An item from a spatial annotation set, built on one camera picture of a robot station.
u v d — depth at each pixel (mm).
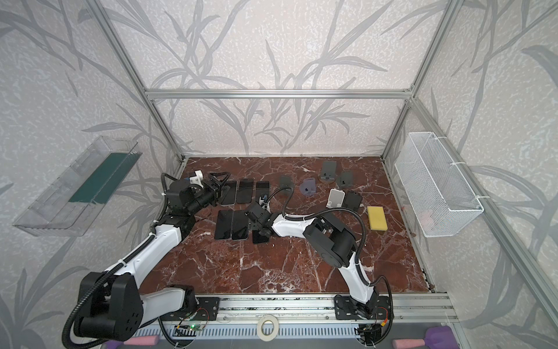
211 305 753
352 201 966
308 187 1033
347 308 732
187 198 628
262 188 1071
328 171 1077
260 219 735
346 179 1086
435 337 680
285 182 1083
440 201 622
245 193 1056
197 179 758
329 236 539
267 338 680
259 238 892
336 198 970
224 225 956
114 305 401
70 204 646
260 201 867
